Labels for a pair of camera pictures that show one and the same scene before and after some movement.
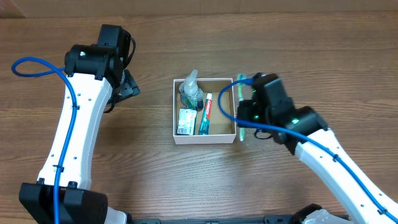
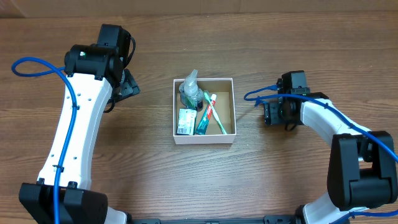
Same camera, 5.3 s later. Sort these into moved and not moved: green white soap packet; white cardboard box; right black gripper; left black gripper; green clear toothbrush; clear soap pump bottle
Moved: green clear toothbrush; right black gripper
Not moved: green white soap packet; clear soap pump bottle; white cardboard box; left black gripper
